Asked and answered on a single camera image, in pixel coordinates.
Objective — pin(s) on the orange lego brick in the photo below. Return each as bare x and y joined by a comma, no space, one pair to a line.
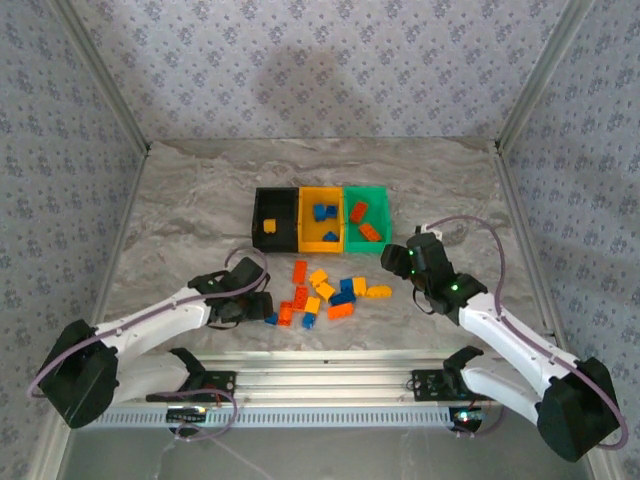
300,271
358,212
369,231
285,314
300,298
340,311

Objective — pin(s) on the long yellow lego brick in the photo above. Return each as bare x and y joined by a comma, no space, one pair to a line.
378,291

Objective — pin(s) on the black plastic bin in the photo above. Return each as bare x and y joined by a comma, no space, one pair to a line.
276,235

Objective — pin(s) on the green plastic bin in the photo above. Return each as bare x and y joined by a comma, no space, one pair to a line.
380,210

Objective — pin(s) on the long blue lego brick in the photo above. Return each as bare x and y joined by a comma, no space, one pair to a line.
343,299

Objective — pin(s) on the yellow plastic bin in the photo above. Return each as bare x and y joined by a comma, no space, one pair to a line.
320,246

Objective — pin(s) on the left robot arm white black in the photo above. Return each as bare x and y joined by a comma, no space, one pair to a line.
150,320

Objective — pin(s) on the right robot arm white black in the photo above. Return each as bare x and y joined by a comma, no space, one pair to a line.
505,332

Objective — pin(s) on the small circuit board with LED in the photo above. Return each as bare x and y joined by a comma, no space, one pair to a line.
187,414
467,416

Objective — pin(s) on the grey metal panel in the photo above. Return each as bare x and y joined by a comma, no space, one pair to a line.
375,455

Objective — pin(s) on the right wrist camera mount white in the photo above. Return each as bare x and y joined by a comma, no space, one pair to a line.
431,231

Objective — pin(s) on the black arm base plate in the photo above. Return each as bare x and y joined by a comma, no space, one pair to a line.
425,387
225,382

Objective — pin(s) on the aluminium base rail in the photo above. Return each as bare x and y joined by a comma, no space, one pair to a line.
325,380

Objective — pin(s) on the aluminium side rail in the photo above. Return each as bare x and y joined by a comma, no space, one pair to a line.
525,225
116,250

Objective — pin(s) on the aluminium frame post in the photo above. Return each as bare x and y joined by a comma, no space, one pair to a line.
602,472
541,75
47,457
102,75

